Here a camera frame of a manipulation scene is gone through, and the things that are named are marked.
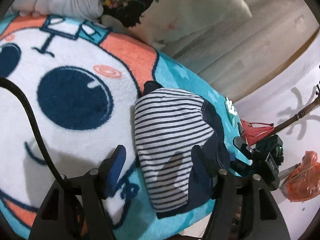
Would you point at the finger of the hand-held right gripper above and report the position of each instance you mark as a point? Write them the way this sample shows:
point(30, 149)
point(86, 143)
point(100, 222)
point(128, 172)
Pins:
point(241, 143)

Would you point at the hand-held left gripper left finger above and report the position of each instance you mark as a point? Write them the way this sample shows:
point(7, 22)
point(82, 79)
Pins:
point(117, 166)

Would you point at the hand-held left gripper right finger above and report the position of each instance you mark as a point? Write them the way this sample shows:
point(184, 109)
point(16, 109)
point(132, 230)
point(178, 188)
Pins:
point(200, 166)

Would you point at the navy striped pants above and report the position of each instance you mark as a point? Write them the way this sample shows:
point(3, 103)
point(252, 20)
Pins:
point(165, 140)

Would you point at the red cloth on rack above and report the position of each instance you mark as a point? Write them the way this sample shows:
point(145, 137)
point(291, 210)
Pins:
point(255, 131)

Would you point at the orange plastic bag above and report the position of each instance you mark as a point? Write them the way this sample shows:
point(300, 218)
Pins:
point(303, 177)

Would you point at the dark wooden rod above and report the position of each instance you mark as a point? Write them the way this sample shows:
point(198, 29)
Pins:
point(297, 116)

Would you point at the cartoon printed blanket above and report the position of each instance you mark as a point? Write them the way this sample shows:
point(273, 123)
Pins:
point(75, 62)

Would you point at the floral printed pillow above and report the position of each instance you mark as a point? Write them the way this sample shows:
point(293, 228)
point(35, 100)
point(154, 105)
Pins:
point(190, 12)

